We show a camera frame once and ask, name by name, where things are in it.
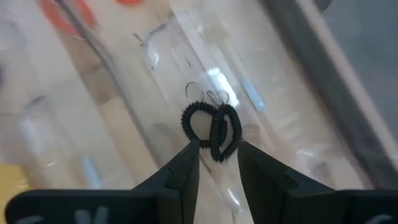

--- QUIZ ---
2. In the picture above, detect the black spring keychain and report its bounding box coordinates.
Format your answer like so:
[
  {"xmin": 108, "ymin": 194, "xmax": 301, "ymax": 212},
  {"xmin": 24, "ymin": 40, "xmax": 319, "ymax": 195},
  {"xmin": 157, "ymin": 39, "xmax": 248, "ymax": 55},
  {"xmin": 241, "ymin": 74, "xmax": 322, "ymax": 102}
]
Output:
[{"xmin": 180, "ymin": 82, "xmax": 243, "ymax": 163}]

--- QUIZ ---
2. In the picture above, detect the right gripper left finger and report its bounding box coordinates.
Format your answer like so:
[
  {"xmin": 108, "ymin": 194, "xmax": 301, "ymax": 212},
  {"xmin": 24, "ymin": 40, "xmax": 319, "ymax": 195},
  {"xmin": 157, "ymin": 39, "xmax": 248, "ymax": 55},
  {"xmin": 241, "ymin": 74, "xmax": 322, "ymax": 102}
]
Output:
[{"xmin": 132, "ymin": 139, "xmax": 201, "ymax": 224}]

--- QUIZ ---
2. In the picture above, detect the yellow slotted plastic basket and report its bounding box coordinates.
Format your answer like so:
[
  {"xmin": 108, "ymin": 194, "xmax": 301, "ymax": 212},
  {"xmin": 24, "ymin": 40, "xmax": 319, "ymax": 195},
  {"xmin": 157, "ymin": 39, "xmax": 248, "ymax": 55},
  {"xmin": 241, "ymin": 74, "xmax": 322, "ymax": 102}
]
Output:
[{"xmin": 0, "ymin": 164, "xmax": 30, "ymax": 215}]

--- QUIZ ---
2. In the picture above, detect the red spring keychain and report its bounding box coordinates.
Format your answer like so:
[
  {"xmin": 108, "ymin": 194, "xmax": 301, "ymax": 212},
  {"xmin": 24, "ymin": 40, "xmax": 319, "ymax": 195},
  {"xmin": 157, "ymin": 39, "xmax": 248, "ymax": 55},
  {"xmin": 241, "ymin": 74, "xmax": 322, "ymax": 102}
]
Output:
[{"xmin": 39, "ymin": 0, "xmax": 97, "ymax": 37}]

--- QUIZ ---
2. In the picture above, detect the black aluminium rig frame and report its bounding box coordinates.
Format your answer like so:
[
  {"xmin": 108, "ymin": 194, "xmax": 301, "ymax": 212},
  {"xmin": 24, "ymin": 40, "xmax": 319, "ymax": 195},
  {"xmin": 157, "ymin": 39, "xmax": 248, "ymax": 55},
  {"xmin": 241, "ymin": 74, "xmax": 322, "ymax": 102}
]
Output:
[{"xmin": 259, "ymin": 0, "xmax": 398, "ymax": 189}]

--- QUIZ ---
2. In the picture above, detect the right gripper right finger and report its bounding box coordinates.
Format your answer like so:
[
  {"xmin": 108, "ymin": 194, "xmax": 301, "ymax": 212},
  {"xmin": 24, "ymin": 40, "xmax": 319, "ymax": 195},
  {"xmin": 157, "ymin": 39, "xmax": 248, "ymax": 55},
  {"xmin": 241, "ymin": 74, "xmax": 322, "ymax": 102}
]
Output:
[{"xmin": 238, "ymin": 139, "xmax": 336, "ymax": 224}]

